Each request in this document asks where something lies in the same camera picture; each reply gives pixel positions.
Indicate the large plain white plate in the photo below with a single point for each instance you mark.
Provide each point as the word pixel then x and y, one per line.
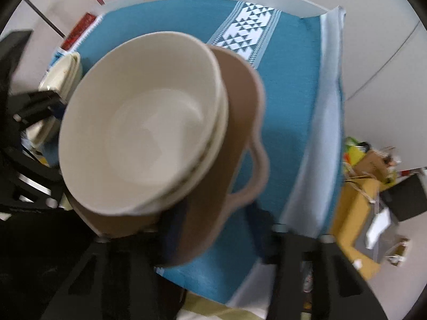
pixel 63 78

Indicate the beige square handled bowl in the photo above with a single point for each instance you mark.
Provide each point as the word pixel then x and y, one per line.
pixel 238 175

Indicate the cream bowl nearer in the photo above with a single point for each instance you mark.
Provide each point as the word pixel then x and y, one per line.
pixel 139 121

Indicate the black clothes rack pole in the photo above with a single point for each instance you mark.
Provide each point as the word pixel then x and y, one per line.
pixel 45 18

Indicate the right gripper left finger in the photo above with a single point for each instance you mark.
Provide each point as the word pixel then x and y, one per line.
pixel 116 276

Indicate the blue tablecloth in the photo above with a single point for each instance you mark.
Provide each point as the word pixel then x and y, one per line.
pixel 299 62

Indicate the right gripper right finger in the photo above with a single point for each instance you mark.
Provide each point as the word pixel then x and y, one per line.
pixel 338 290

